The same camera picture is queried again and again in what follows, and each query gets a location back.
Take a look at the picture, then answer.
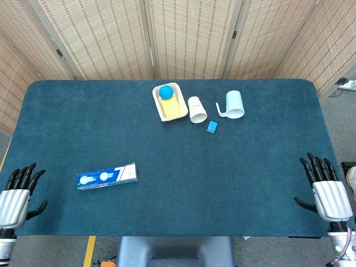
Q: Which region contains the white mug with handle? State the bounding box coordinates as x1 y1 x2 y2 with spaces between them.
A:
215 90 246 119

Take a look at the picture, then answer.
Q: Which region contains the woven bamboo screen panel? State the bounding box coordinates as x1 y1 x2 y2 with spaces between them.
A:
222 0 330 80
27 0 156 81
274 0 356 97
143 0 244 80
0 32 38 136
0 0 81 81

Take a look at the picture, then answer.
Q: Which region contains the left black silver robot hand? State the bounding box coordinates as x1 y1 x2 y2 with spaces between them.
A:
0 162 49 230

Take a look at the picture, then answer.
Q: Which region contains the blue white toothpaste box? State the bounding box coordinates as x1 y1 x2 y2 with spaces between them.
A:
76 162 139 191

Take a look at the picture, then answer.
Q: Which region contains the white paper cup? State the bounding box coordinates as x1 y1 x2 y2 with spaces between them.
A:
187 96 209 124

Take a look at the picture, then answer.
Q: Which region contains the yellow sponge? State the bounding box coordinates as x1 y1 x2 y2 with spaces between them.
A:
160 96 186 119

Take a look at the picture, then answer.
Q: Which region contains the dark blue table cloth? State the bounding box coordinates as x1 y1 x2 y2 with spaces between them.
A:
0 79 356 238

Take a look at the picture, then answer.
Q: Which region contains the beige pulp tray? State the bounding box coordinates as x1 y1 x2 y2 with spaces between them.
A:
152 82 187 123

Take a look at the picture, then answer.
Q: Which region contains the blue ball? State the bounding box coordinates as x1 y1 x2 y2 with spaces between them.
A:
159 85 175 100

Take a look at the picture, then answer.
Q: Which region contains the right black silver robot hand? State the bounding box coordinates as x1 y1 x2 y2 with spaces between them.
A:
294 152 354 223

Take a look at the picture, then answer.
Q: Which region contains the multicolour wire bundle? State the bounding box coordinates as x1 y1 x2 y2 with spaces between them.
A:
339 224 353 258

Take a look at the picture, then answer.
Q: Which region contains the white power strip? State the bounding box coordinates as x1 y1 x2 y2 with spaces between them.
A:
338 79 356 91

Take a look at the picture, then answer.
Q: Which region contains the white shoe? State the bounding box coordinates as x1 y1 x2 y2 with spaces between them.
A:
346 166 356 193

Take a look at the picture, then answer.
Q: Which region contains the grey blue robot torso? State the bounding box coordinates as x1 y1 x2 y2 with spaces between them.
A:
116 236 236 267

